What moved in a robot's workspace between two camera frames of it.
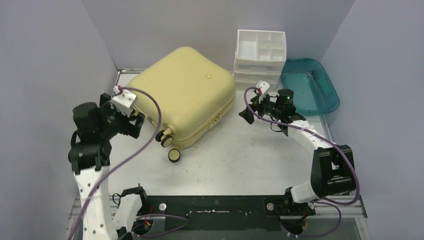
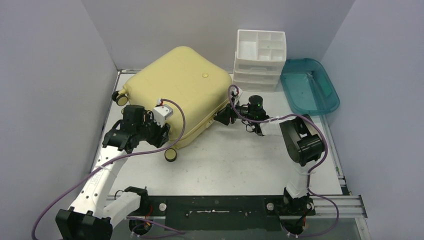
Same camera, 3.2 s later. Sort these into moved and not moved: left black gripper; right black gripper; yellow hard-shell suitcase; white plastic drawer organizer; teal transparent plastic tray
Moved: right black gripper; left black gripper
Not moved: white plastic drawer organizer; yellow hard-shell suitcase; teal transparent plastic tray
